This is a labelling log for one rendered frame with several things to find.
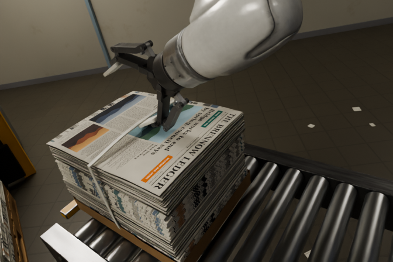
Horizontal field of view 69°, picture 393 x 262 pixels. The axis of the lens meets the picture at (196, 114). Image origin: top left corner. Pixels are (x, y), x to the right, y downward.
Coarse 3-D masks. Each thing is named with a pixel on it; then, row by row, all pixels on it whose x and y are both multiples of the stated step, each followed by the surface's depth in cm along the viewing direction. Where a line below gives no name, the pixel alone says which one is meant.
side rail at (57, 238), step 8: (56, 224) 76; (48, 232) 74; (56, 232) 74; (64, 232) 73; (48, 240) 72; (56, 240) 71; (64, 240) 71; (72, 240) 70; (48, 248) 74; (56, 248) 69; (64, 248) 69; (72, 248) 69; (80, 248) 68; (88, 248) 68; (56, 256) 73; (64, 256) 67; (72, 256) 67; (80, 256) 66; (88, 256) 66; (96, 256) 65
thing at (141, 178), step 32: (160, 128) 64; (192, 128) 61; (224, 128) 59; (128, 160) 55; (160, 160) 53; (192, 160) 52; (224, 160) 63; (128, 192) 54; (160, 192) 46; (192, 192) 54; (224, 192) 65; (128, 224) 61; (160, 224) 51; (192, 224) 57
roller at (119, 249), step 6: (126, 240) 68; (120, 246) 66; (126, 246) 66; (132, 246) 67; (114, 252) 65; (120, 252) 65; (126, 252) 66; (132, 252) 67; (138, 252) 68; (108, 258) 64; (114, 258) 64; (120, 258) 65; (126, 258) 65; (132, 258) 67
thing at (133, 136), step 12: (156, 108) 72; (132, 132) 65; (144, 132) 64; (108, 144) 62; (120, 144) 61; (96, 156) 59; (108, 156) 59; (96, 168) 58; (108, 192) 59; (108, 204) 62; (108, 216) 67
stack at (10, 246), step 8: (0, 200) 172; (0, 208) 165; (0, 216) 157; (0, 224) 149; (8, 224) 166; (16, 224) 181; (0, 232) 144; (8, 232) 158; (16, 232) 171; (0, 240) 138; (8, 240) 151; (16, 240) 164; (0, 248) 133; (8, 248) 145; (16, 248) 156; (24, 248) 170; (0, 256) 127; (8, 256) 136; (24, 256) 165
